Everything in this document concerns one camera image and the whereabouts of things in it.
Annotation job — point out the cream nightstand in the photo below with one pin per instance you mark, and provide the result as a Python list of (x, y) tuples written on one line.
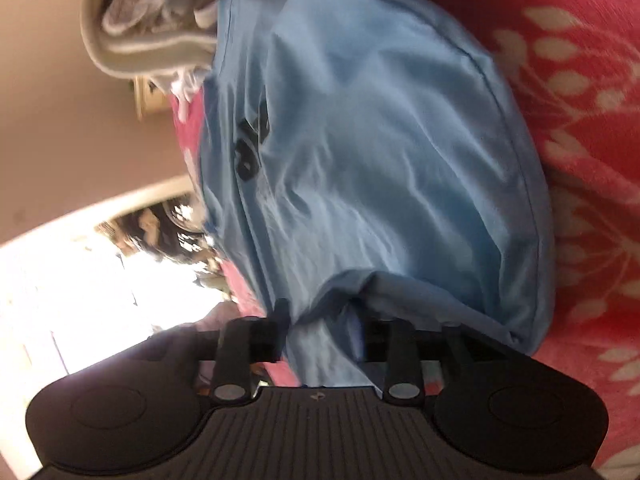
[(150, 100)]

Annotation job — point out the light blue t-shirt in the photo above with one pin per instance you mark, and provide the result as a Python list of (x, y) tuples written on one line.
[(375, 160)]

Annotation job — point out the wheelchair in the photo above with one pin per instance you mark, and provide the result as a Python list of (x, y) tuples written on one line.
[(165, 230)]

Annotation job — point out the white thin cloth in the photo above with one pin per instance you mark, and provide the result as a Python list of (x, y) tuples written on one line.
[(187, 85)]

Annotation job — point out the pink floral blanket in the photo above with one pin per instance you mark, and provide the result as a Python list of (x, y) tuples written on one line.
[(590, 110)]

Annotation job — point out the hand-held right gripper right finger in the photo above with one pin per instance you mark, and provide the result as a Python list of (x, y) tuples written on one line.
[(400, 350)]

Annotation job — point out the pile of unfolded clothes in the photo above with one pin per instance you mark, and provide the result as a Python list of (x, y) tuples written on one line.
[(125, 57)]

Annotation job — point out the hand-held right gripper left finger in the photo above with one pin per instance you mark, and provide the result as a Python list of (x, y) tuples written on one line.
[(235, 350)]

